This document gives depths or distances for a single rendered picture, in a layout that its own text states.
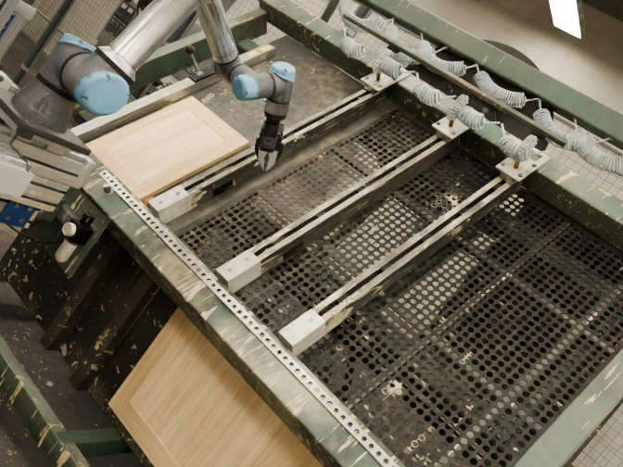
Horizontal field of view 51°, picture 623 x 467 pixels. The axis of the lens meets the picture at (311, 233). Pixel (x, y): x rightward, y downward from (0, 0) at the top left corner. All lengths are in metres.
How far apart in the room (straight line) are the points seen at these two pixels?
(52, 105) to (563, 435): 1.54
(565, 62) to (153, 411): 6.01
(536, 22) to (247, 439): 6.28
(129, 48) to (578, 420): 1.47
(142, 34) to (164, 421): 1.25
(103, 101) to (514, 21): 6.42
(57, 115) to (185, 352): 0.90
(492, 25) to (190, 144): 5.66
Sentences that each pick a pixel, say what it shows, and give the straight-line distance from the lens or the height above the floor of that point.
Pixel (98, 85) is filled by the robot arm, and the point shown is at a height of 1.22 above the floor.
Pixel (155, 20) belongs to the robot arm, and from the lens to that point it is 1.70.
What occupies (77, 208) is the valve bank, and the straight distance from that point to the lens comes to 2.35.
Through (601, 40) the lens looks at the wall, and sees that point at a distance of 7.51.
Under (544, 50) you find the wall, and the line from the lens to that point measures 7.53.
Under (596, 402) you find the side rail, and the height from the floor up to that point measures 1.30.
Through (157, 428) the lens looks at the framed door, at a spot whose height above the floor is 0.34.
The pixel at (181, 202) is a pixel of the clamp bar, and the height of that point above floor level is 0.99.
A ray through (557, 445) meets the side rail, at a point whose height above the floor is 1.17.
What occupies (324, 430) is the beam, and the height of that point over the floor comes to 0.85.
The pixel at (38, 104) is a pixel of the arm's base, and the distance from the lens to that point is 1.81.
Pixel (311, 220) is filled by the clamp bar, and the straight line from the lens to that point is 2.14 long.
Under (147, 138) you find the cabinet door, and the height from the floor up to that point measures 1.05.
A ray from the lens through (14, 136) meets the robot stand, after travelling 1.79.
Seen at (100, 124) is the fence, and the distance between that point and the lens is 2.61.
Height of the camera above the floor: 1.41
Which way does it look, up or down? 7 degrees down
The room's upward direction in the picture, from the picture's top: 37 degrees clockwise
